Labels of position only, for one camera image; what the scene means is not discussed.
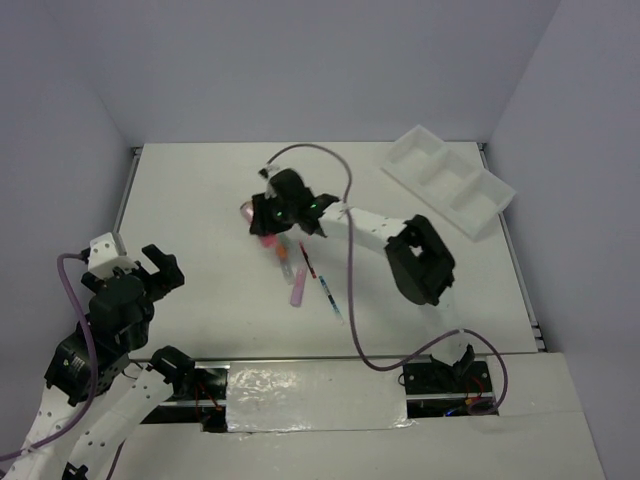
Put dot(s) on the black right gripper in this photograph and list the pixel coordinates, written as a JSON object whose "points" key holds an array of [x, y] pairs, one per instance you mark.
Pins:
{"points": [[264, 220]]}

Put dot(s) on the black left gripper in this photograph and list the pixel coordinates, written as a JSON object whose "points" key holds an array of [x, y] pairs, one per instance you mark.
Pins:
{"points": [[165, 279]]}

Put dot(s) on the green highlighter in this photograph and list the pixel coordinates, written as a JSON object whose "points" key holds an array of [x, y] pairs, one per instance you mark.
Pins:
{"points": [[269, 241]]}

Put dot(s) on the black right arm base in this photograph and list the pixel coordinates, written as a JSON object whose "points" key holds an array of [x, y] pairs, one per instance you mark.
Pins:
{"points": [[434, 389]]}

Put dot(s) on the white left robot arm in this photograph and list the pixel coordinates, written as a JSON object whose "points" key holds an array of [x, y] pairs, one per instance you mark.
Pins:
{"points": [[76, 429]]}

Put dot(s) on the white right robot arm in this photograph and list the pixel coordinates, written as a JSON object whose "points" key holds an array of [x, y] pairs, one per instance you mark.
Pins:
{"points": [[421, 265]]}

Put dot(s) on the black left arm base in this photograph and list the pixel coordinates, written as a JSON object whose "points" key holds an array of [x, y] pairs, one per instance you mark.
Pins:
{"points": [[198, 395]]}

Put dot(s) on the orange highlighter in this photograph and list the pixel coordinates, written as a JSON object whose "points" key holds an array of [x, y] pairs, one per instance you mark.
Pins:
{"points": [[285, 264]]}

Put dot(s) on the red pen refill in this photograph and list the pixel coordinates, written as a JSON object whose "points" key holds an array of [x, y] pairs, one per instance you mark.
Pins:
{"points": [[307, 259]]}

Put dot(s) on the purple highlighter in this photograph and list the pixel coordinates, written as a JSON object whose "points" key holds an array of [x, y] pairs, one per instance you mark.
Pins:
{"points": [[298, 286]]}

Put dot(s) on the light blue pen refill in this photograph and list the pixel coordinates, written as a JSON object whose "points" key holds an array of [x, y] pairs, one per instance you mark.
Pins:
{"points": [[331, 299]]}

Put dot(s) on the silver tape sheet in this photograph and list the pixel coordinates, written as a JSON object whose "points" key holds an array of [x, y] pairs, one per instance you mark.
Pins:
{"points": [[310, 396]]}

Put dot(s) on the white three-compartment tray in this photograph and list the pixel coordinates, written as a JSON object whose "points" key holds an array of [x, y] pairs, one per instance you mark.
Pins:
{"points": [[464, 193]]}

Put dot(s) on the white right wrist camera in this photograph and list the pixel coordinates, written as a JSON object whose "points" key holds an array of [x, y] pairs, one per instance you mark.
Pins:
{"points": [[268, 173]]}

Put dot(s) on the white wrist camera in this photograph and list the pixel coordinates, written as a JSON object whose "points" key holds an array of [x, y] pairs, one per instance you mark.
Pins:
{"points": [[268, 173], [106, 253]]}

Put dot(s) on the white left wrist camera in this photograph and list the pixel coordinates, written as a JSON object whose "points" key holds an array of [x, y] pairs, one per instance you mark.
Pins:
{"points": [[106, 253]]}

